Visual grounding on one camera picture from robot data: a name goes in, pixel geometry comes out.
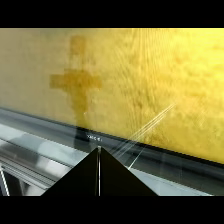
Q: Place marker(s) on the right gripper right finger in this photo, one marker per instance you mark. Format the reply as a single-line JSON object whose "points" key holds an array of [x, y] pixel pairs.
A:
{"points": [[120, 178]]}

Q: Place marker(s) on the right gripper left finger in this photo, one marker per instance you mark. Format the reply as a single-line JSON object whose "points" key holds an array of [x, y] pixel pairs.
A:
{"points": [[80, 178]]}

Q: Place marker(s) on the silver frame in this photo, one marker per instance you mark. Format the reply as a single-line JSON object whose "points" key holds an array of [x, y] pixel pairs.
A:
{"points": [[36, 156]]}

